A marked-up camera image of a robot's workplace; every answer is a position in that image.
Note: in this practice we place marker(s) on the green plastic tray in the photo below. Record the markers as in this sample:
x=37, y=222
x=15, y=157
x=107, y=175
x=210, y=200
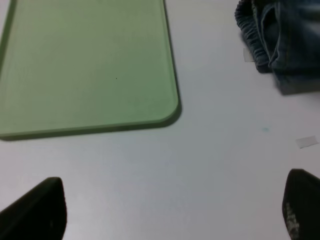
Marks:
x=85, y=66

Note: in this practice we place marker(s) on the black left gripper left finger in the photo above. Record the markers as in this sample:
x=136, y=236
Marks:
x=40, y=214

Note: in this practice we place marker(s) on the clear tape piece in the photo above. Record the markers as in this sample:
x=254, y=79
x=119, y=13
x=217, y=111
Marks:
x=306, y=142
x=247, y=55

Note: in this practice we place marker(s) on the children's blue denim shorts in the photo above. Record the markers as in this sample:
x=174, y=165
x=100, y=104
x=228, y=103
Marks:
x=283, y=37

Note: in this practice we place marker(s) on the clear tape piece upper left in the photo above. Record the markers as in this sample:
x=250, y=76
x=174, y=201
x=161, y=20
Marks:
x=247, y=55

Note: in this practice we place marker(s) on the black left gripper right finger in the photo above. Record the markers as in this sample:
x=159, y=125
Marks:
x=301, y=205

